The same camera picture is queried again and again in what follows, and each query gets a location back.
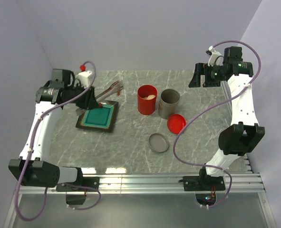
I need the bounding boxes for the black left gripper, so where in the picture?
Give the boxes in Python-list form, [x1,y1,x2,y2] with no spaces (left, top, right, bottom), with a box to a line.
[66,81,100,110]

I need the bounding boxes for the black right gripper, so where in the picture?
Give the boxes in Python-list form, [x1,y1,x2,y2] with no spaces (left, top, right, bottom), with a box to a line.
[188,63,226,87]

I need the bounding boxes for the steel serving tongs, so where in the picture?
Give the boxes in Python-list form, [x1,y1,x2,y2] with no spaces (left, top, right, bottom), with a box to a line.
[75,80,125,116]

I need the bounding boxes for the steamed bun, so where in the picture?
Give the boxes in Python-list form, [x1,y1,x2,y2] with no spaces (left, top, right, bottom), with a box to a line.
[144,95,156,100]

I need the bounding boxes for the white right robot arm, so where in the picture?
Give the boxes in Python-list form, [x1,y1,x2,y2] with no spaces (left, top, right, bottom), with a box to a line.
[188,46,265,190]

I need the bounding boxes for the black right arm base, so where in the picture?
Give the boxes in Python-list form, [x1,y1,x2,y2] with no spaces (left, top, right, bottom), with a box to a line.
[178,175,226,207]

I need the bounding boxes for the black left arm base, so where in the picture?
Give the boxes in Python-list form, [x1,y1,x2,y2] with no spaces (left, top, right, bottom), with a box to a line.
[56,177,100,206]

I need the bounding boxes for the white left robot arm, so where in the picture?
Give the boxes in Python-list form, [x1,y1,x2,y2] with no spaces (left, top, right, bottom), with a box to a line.
[9,69,98,191]

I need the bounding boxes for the teal square plate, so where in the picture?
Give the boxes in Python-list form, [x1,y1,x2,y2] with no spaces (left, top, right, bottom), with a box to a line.
[76,100,119,133]

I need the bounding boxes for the grey cylindrical canister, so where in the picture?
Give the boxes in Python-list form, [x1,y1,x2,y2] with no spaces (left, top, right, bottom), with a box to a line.
[158,89,180,119]

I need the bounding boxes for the red round lid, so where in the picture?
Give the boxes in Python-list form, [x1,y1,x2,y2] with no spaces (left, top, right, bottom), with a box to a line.
[167,114,186,134]

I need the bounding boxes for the red cylindrical canister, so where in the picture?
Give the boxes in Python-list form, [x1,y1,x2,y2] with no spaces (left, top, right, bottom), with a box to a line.
[137,85,157,115]

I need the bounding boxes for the grey round lid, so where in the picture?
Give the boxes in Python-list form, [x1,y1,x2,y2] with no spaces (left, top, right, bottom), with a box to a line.
[148,133,169,153]

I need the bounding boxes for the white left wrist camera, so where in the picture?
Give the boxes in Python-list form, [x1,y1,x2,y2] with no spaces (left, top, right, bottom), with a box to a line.
[75,64,94,88]

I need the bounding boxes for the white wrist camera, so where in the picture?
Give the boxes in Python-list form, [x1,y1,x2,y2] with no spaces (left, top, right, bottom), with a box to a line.
[75,64,94,88]
[206,46,222,67]

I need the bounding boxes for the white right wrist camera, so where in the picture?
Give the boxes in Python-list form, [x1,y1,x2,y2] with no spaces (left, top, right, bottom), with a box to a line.
[206,46,222,67]

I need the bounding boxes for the aluminium rail frame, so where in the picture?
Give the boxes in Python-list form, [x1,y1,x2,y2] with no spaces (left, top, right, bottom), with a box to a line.
[7,81,274,228]

